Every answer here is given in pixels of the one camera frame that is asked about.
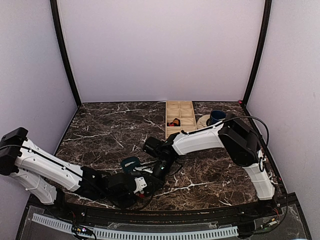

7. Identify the dark green sock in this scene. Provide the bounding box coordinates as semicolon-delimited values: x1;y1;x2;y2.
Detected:
120;156;141;173

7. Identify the black red yellow argyle sock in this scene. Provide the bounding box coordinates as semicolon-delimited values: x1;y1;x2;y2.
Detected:
167;118;181;127

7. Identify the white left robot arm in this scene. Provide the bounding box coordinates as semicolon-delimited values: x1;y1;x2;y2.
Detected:
0;127;156;218

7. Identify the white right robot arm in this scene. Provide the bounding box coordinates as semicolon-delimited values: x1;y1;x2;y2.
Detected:
143;113;276;217

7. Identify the wooden compartment tray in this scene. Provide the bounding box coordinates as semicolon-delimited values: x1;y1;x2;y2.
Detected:
165;101;197;139

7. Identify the beige ceramic plate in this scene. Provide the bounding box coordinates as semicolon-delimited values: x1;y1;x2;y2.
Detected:
196;114;210;129

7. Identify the blue enamel mug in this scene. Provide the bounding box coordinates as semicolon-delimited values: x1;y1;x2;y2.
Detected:
209;110;226;125

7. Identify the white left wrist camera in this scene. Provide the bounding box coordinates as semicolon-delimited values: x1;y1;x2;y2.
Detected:
133;176;148;194

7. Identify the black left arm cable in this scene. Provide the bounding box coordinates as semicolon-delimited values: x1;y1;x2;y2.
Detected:
107;174;156;211

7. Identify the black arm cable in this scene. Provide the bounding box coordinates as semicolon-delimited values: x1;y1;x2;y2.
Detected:
107;174;156;211
219;116;291;226

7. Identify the black front table rail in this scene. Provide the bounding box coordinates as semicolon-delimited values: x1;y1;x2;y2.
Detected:
44;202;285;225

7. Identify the white slotted cable duct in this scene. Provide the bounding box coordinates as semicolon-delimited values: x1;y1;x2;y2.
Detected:
31;213;239;240

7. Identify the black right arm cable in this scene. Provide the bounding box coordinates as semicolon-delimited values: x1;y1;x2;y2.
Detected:
219;116;291;226

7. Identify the black right frame post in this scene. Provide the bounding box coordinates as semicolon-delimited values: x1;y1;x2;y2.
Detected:
242;0;273;108

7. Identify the black frame post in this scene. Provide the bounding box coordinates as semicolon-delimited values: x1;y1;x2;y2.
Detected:
50;0;82;108
242;0;273;108

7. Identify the black left frame post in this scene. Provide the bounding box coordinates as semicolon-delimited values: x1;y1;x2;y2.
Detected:
50;0;82;108

